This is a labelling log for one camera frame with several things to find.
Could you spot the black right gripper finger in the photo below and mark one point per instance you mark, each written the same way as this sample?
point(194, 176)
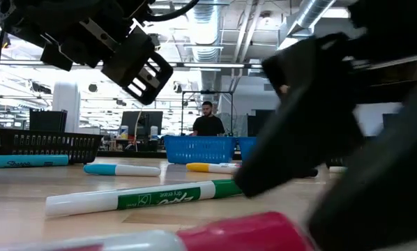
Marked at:
point(386, 202)
point(299, 146)

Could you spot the blue plastic basket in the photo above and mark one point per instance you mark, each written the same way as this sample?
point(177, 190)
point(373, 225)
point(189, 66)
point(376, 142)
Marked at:
point(247, 148)
point(198, 150)

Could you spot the yellow thin marker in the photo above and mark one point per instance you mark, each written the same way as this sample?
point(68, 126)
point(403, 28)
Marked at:
point(212, 168)

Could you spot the red fat Expo marker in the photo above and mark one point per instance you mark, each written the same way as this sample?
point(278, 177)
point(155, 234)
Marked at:
point(247, 233)

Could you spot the teal Expo marker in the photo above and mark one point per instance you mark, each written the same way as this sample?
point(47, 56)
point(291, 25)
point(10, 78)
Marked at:
point(125, 170)

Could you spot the black plastic basket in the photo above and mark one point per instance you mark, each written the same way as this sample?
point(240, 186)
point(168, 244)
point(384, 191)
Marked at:
point(48, 146)

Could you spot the light blue highlighter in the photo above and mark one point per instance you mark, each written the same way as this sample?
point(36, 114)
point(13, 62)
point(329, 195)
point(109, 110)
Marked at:
point(27, 161)

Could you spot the green thin Expo marker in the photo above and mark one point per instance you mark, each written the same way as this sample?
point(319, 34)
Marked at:
point(152, 198)

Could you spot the black ceiling spotlight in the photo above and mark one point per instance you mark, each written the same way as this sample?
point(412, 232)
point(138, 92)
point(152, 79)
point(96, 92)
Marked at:
point(1, 39)
point(155, 40)

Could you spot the black computer monitor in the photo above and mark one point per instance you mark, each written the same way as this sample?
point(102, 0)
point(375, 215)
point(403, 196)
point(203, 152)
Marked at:
point(149, 120)

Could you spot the person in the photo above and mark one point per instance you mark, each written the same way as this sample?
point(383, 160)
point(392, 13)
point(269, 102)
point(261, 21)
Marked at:
point(208, 125)

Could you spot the silver ventilation duct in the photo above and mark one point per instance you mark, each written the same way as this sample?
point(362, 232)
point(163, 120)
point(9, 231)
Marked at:
point(206, 35)

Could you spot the black metal rack frame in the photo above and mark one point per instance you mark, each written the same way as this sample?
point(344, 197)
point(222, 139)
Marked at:
point(208, 92)

